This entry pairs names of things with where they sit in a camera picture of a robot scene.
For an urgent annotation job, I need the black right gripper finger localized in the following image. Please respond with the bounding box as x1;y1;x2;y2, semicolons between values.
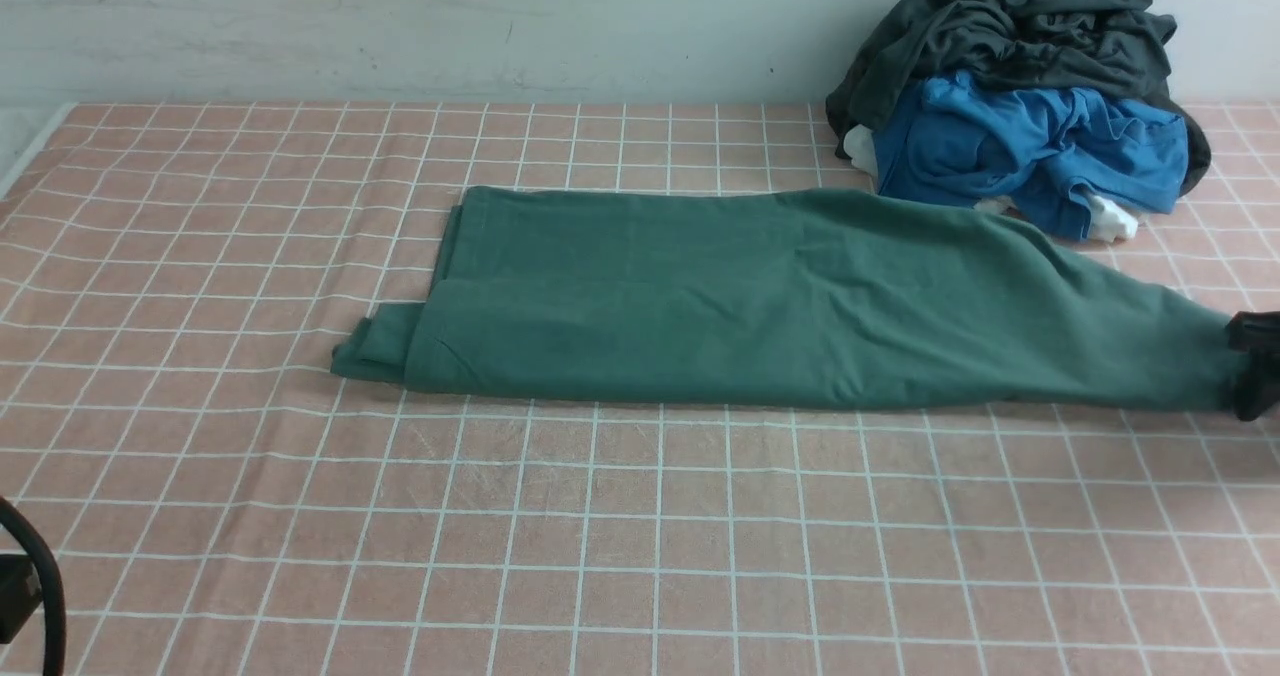
1230;361;1279;423
1226;311;1280;353

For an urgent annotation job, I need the green long-sleeved shirt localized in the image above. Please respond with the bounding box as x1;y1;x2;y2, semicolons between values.
332;187;1251;412

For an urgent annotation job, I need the blue garment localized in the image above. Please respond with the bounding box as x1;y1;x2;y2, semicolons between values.
872;70;1190;242

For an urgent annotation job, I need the dark grey garment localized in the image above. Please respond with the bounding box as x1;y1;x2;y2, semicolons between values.
826;0;1181;140

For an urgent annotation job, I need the pink checkered tablecloth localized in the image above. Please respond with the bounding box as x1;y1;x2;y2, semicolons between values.
1;102;1277;675

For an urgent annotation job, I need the black left camera cable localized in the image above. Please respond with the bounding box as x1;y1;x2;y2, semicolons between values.
0;495;67;676

